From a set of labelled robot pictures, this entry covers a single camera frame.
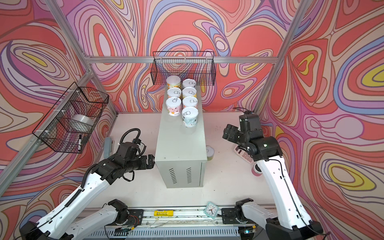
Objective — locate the teal alarm clock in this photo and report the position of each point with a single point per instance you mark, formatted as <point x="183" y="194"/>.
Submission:
<point x="211" y="210"/>

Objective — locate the green circuit board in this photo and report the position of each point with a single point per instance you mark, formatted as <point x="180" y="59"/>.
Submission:
<point x="122" y="232"/>

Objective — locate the grey metal cabinet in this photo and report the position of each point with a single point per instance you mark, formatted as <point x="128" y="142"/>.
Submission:
<point x="181" y="154"/>

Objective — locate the white vented cable duct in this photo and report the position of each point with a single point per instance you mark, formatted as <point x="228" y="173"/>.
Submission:
<point x="177" y="233"/>

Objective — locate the green label can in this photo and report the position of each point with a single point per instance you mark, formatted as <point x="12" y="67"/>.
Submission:
<point x="210" y="153"/>

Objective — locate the pink round container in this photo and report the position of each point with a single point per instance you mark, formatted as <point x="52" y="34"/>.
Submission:
<point x="256" y="171"/>

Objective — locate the black marker pen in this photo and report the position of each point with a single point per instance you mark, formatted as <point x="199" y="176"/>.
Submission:
<point x="80" y="143"/>

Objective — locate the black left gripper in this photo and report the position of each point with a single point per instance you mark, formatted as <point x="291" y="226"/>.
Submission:
<point x="144" y="165"/>

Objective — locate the black wire basket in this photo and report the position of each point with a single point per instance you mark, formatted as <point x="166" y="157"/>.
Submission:
<point x="61" y="134"/>
<point x="197" y="65"/>

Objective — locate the orange fruit can plastic lid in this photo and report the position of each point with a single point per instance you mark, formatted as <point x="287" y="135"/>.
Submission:
<point x="173" y="82"/>

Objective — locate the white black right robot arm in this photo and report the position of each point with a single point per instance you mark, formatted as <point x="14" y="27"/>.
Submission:
<point x="292" y="221"/>

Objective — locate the pink calculator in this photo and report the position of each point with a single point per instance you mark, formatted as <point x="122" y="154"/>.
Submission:
<point x="243" y="154"/>

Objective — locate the can one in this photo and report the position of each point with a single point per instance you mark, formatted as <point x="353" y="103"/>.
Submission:
<point x="173" y="105"/>

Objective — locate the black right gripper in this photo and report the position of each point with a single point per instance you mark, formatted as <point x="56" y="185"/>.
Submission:
<point x="233" y="130"/>

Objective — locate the silver tape roll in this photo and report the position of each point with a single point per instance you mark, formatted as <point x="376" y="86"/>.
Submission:
<point x="83" y="119"/>

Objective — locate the pink label can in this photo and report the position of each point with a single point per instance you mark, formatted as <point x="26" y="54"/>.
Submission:
<point x="190" y="101"/>
<point x="174" y="92"/>

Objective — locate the black wire basket rear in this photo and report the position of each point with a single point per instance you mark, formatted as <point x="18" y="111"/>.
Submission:
<point x="197" y="65"/>

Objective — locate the white brown label can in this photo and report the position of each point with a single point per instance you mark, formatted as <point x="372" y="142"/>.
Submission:
<point x="189" y="83"/>

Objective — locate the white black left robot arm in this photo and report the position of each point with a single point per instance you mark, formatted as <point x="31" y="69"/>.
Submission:
<point x="59" y="224"/>

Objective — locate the black wire basket left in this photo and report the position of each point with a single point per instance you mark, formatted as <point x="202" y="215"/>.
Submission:
<point x="61" y="134"/>

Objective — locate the blue can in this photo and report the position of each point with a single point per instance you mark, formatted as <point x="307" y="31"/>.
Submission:
<point x="190" y="116"/>

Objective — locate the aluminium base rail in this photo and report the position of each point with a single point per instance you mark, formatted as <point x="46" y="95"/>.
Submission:
<point x="182" y="217"/>

